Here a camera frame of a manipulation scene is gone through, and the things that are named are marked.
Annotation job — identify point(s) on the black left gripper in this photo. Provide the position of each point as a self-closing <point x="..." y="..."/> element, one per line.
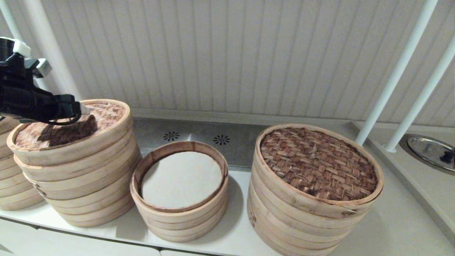
<point x="35" y="105"/>

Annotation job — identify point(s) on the small woven bamboo steamer lid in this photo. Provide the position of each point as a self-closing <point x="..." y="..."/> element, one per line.
<point x="106" y="117"/>

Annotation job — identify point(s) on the white round steamer liner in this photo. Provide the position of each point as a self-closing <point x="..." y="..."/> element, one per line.
<point x="181" y="181"/>

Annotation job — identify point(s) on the small bamboo steamer stack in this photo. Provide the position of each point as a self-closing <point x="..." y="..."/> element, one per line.
<point x="177" y="224"/>

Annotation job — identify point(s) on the large dark woven steamer lid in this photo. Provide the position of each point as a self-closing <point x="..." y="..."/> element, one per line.
<point x="316" y="163"/>

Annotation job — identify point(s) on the large bamboo steamer stack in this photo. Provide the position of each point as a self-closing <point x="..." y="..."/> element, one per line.
<point x="295" y="231"/>

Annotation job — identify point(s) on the round metal plate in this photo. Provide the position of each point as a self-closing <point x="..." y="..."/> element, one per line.
<point x="426" y="149"/>

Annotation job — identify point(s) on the steel panel with flower holes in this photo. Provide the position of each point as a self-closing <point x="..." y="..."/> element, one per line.
<point x="195" y="131"/>

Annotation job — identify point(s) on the white metal pole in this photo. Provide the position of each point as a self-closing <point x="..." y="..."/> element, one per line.
<point x="416" y="106"/>
<point x="391" y="78"/>
<point x="12" y="21"/>

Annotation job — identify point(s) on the thick white post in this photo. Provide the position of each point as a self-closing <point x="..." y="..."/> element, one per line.
<point x="53" y="53"/>

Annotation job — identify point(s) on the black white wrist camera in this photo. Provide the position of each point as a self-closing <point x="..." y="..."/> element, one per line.
<point x="14" y="67"/>

